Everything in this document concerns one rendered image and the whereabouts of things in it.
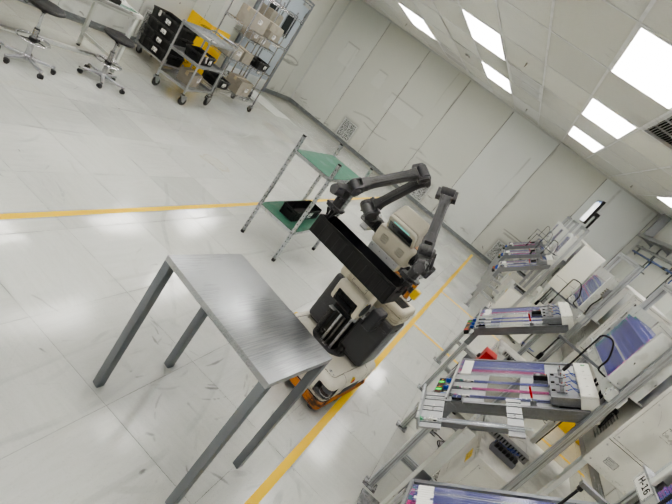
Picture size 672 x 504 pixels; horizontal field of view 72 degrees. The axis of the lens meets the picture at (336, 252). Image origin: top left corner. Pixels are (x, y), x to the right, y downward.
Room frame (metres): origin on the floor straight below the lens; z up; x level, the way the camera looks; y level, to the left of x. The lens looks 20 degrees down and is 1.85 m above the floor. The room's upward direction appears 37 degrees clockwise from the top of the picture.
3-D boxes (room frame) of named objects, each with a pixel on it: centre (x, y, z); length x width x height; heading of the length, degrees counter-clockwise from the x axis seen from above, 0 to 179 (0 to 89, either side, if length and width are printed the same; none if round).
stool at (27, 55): (4.09, 3.44, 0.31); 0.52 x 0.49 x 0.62; 167
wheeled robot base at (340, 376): (2.86, -0.34, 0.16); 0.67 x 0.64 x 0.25; 157
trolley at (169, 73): (6.51, 3.17, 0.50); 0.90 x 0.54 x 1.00; 1
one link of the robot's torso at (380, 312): (2.69, -0.33, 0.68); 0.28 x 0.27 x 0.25; 67
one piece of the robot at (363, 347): (2.95, -0.37, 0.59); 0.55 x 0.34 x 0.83; 67
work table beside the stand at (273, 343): (1.74, 0.14, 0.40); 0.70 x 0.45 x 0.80; 67
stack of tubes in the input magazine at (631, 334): (2.47, -1.54, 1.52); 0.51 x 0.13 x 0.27; 167
